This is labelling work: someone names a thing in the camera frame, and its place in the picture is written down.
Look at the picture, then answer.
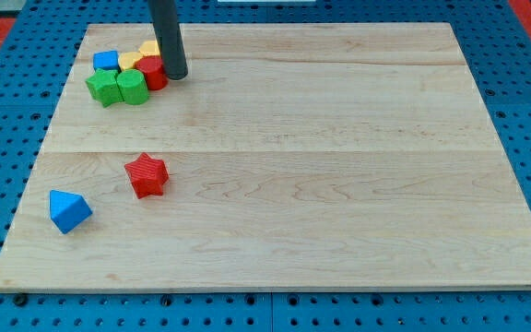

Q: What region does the red star block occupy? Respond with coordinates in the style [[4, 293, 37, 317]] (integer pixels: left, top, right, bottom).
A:
[[124, 152, 169, 199]]

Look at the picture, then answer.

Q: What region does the yellow heart block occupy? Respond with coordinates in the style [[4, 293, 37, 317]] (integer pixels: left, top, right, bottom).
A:
[[118, 52, 143, 71]]

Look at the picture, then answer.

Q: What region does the green star block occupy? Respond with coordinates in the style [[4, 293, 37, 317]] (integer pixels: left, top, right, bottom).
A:
[[85, 68, 124, 107]]

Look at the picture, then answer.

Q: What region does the wooden board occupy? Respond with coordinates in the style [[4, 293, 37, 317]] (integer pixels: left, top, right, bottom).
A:
[[0, 23, 531, 293]]

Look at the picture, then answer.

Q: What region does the red cylinder block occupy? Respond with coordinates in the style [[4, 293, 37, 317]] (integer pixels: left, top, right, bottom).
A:
[[136, 55, 169, 90]]

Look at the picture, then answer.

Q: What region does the green cylinder block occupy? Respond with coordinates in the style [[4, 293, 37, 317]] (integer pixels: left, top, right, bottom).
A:
[[116, 69, 149, 105]]

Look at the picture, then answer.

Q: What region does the yellow pentagon block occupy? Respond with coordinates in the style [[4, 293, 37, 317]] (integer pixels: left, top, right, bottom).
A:
[[138, 40, 160, 56]]

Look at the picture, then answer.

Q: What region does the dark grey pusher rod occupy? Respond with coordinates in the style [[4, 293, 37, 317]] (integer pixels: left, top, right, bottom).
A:
[[147, 0, 188, 80]]

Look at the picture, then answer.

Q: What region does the blue cube block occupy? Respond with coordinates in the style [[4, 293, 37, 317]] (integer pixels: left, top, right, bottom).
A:
[[92, 50, 121, 71]]

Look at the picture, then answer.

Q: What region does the blue triangle block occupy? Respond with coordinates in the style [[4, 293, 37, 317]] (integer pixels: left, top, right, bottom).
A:
[[49, 190, 93, 234]]

